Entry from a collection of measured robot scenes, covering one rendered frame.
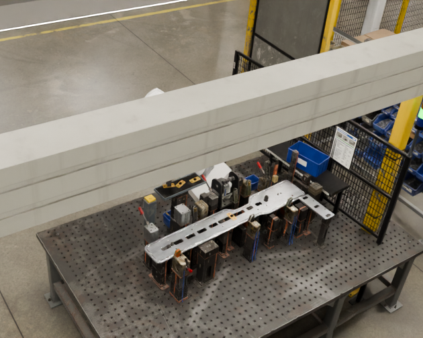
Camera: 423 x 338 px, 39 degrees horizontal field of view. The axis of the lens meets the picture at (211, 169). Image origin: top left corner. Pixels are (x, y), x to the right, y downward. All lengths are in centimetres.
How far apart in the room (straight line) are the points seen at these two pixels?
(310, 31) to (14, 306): 380
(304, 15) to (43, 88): 343
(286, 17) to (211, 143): 561
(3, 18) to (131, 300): 288
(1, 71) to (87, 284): 459
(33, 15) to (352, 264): 353
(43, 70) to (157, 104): 739
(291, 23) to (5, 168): 580
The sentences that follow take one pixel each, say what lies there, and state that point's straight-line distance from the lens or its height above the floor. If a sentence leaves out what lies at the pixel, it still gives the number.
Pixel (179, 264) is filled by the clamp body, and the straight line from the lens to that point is 388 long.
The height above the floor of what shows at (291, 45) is 117.
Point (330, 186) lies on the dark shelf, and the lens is 475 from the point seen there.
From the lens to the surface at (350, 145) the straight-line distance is 467.
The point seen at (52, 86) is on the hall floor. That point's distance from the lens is 786.
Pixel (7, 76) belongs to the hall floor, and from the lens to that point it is 815.
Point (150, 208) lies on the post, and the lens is 420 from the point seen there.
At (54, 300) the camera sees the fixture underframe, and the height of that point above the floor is 3.
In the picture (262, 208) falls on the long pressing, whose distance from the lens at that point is 444.
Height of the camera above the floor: 385
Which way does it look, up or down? 37 degrees down
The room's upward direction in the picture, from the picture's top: 6 degrees clockwise
